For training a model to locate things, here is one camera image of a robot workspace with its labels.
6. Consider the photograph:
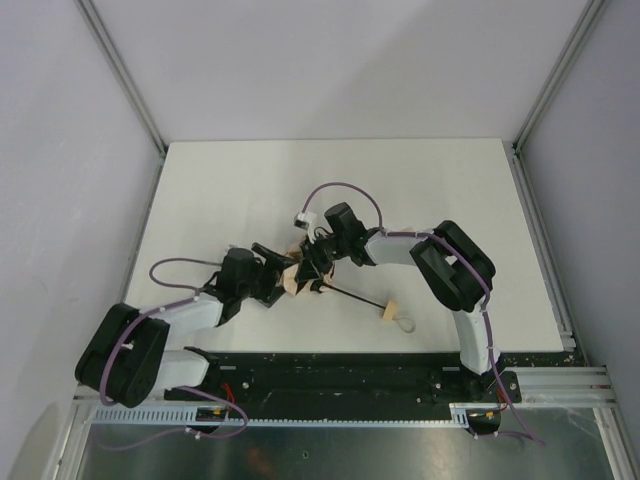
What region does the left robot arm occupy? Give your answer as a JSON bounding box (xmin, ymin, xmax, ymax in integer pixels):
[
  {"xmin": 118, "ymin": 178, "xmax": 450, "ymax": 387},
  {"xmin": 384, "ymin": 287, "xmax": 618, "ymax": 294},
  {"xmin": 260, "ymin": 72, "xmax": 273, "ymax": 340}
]
[{"xmin": 74, "ymin": 243, "xmax": 296, "ymax": 408}]

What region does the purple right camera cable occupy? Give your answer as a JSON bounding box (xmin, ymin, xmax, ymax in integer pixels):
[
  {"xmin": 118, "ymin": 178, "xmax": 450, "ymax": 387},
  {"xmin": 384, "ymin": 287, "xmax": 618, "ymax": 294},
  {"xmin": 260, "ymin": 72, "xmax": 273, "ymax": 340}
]
[{"xmin": 302, "ymin": 182, "xmax": 546, "ymax": 446}]

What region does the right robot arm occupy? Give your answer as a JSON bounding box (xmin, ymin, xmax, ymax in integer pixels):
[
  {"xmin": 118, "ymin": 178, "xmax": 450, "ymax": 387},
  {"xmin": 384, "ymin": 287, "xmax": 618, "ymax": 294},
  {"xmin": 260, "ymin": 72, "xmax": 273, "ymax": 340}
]
[{"xmin": 283, "ymin": 202, "xmax": 500, "ymax": 375}]

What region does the right aluminium frame post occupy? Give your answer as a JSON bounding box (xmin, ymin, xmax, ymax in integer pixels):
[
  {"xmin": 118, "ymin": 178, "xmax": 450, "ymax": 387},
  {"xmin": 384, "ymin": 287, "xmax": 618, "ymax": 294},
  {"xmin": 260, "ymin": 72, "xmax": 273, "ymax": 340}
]
[{"xmin": 512, "ymin": 0, "xmax": 610, "ymax": 154}]

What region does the aluminium frame post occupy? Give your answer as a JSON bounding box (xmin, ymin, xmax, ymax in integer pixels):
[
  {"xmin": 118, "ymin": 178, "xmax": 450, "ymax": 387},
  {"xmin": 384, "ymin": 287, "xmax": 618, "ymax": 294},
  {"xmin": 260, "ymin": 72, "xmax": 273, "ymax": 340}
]
[
  {"xmin": 74, "ymin": 0, "xmax": 168, "ymax": 158},
  {"xmin": 512, "ymin": 0, "xmax": 610, "ymax": 154}
]

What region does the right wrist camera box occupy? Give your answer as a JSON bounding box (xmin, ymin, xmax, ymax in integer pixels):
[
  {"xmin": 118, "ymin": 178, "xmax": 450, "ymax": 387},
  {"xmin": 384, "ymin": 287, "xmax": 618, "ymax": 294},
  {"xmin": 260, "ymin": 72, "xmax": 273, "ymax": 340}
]
[{"xmin": 294, "ymin": 211, "xmax": 317, "ymax": 231}]

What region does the left aluminium frame post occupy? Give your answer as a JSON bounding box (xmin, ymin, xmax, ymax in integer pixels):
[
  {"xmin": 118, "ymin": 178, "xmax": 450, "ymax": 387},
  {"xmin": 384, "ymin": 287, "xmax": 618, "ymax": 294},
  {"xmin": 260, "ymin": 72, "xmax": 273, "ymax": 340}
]
[{"xmin": 74, "ymin": 0, "xmax": 168, "ymax": 158}]

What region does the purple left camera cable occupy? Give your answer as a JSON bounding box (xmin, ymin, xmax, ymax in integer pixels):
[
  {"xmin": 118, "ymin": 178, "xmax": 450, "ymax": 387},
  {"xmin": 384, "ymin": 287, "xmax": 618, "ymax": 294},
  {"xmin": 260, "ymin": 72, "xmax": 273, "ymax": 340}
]
[{"xmin": 97, "ymin": 257, "xmax": 251, "ymax": 451}]

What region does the grey cable duct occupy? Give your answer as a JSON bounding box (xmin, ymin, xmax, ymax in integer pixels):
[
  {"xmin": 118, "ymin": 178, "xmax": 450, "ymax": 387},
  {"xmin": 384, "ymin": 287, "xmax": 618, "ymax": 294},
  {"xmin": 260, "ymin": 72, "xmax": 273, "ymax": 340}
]
[{"xmin": 92, "ymin": 402, "xmax": 511, "ymax": 427}]

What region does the beige folding umbrella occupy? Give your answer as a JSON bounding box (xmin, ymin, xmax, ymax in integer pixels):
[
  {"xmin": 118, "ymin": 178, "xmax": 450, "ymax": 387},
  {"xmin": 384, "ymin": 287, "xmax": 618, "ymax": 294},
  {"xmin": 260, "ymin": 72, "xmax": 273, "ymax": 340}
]
[{"xmin": 280, "ymin": 245, "xmax": 416, "ymax": 334}]

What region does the purple camera cable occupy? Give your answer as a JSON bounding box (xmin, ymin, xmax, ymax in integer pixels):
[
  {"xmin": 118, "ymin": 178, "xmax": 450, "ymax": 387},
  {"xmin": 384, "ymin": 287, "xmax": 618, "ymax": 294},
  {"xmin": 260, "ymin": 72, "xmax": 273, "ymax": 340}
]
[
  {"xmin": 97, "ymin": 257, "xmax": 251, "ymax": 451},
  {"xmin": 302, "ymin": 182, "xmax": 546, "ymax": 446}
]

